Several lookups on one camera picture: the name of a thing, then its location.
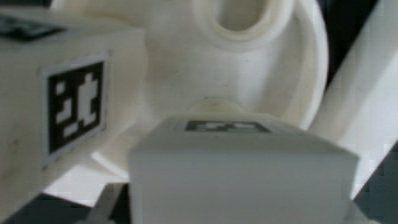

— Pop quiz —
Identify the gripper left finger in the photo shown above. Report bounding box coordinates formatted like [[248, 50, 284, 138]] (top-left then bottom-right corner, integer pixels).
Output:
[[76, 183, 131, 224]]

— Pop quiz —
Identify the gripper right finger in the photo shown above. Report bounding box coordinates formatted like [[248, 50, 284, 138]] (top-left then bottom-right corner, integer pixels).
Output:
[[353, 207, 380, 224]]

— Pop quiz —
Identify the white stool leg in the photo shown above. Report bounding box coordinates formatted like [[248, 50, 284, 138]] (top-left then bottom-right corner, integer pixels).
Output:
[[0, 8, 149, 221], [129, 99, 357, 224]]

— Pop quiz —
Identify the white round stool seat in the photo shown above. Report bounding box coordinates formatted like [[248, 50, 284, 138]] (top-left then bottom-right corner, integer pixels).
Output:
[[49, 0, 330, 183]]

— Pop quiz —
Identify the white L-shaped fence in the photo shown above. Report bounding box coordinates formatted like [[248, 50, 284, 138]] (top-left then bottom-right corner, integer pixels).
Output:
[[40, 0, 398, 208]]

